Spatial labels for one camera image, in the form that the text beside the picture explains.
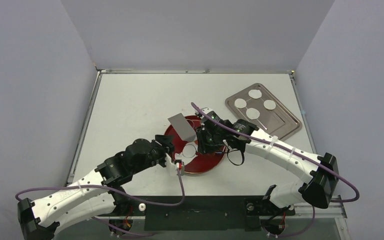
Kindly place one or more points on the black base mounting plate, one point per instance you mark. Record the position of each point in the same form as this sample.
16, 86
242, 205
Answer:
247, 224

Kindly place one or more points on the white dough piece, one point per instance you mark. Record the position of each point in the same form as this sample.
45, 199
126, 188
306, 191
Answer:
178, 157

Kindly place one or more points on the aluminium frame rail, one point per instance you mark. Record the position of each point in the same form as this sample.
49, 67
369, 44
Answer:
194, 207

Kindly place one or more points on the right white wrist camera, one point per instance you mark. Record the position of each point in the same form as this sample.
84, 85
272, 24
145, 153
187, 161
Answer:
208, 111

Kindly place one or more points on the round cut dough wrapper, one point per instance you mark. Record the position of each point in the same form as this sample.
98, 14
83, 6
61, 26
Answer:
189, 151

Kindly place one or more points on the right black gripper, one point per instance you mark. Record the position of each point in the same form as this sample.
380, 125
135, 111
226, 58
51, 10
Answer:
204, 139

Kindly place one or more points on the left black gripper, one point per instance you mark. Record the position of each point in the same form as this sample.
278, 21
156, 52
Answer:
164, 144

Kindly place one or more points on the white dumpling wrapper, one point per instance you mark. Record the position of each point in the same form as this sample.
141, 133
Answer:
269, 104
255, 93
240, 103
252, 113

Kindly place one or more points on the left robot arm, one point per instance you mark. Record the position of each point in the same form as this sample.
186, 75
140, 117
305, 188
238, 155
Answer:
99, 192

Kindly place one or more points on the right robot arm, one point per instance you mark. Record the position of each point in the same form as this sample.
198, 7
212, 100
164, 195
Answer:
316, 174

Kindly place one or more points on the rectangular steel tray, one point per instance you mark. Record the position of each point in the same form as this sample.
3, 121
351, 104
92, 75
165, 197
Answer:
280, 122

